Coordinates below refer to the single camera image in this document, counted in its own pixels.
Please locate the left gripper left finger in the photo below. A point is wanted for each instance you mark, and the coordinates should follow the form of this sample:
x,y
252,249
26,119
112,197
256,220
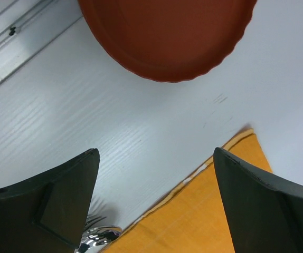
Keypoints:
x,y
47,212

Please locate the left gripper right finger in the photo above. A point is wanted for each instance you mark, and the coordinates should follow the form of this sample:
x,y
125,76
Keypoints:
x,y
264,211

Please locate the fork with green handle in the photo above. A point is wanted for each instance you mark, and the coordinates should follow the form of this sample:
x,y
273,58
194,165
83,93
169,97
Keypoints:
x,y
91,220

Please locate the spoon with green handle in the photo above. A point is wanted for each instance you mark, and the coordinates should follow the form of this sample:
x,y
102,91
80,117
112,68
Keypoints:
x,y
98,236

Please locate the yellow cartoon print placemat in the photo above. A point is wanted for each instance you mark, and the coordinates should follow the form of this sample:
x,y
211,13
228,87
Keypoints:
x,y
191,218

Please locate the red round plate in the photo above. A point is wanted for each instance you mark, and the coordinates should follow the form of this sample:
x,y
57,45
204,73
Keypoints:
x,y
168,41

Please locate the aluminium mounting rail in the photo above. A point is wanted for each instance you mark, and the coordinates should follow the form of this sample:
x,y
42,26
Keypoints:
x,y
27,27

